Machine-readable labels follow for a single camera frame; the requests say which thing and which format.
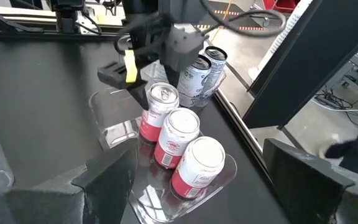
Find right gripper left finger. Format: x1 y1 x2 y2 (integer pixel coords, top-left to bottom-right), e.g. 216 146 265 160
0 139 139 224

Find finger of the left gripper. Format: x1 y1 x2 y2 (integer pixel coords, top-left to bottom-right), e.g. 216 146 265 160
96 60 151 111
165 63 181 90

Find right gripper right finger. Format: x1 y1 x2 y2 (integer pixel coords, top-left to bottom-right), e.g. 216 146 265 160
262 138 358 224

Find red and white soda can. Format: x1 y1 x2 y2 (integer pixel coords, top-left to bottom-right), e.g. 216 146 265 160
139 82 180 143

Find red bottle white cap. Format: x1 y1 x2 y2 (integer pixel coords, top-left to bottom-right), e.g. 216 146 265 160
170 136 226 200
153 107 201 170

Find yellow tape strip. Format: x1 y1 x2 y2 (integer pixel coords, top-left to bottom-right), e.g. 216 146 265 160
124 49 139 84

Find wood-edged robot table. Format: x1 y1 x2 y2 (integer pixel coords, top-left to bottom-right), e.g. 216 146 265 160
0 0 270 224

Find black table mat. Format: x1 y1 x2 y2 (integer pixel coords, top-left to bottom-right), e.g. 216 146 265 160
0 37 291 224

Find black floor mat striped edge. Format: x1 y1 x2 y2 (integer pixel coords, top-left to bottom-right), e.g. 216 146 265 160
194 0 279 32

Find red storage bin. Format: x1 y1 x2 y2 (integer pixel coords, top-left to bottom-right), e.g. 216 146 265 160
261 0 301 13

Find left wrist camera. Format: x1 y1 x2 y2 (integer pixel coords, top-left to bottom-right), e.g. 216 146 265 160
161 23 207 73

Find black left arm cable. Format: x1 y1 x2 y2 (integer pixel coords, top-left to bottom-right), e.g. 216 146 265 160
199 0 288 39

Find tangled black floor cables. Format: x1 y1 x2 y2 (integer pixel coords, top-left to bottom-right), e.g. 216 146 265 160
311 83 358 128

